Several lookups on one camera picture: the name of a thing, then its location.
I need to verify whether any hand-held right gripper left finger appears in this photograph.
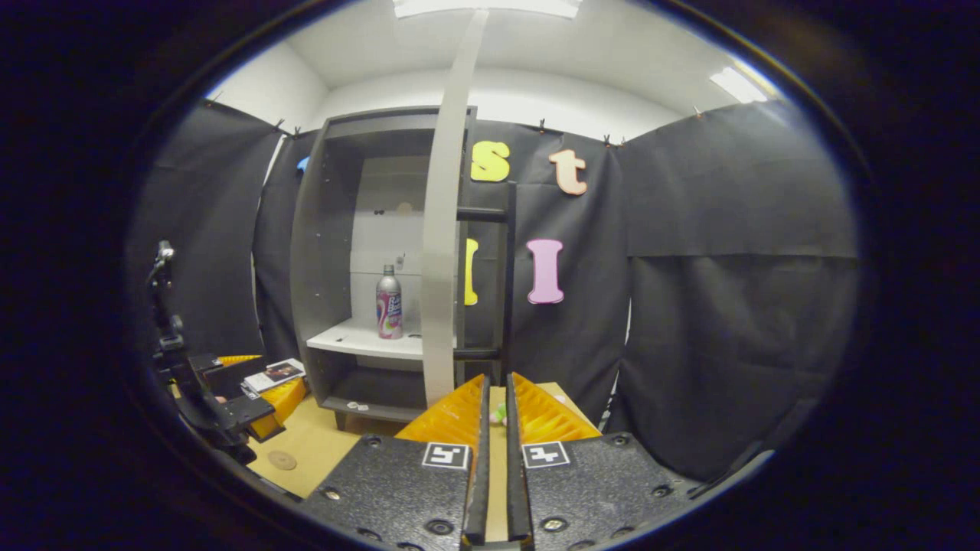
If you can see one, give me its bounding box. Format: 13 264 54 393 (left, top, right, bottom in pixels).
299 373 491 551

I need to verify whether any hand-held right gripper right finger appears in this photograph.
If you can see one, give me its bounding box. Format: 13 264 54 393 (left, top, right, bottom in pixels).
505 372 696 551

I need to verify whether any grey cabinet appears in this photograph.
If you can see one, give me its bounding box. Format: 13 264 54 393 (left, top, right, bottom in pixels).
289 106 460 431

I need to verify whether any silver and pink bottle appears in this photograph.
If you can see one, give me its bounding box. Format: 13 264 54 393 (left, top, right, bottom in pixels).
375 264 404 341

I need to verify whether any black cabinet door handle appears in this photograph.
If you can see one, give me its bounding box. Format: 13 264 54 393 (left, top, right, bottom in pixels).
453 180 518 383

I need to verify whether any grey cabinet door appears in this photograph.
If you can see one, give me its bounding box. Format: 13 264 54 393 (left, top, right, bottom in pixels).
420 8 491 408

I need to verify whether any white cabinet shelf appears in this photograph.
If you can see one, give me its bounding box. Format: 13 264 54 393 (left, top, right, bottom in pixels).
306 316 426 362

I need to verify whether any white cover book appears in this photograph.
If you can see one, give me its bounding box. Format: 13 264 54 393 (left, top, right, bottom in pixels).
243 358 307 393

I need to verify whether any black backdrop cloth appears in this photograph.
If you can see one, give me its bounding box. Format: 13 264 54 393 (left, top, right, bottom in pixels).
126 99 858 483

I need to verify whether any long ceiling light panel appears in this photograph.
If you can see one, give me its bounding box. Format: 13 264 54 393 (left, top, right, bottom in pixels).
393 0 583 20

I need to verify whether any small ceiling light panel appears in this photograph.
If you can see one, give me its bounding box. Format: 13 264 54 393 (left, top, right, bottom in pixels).
708 65 769 104

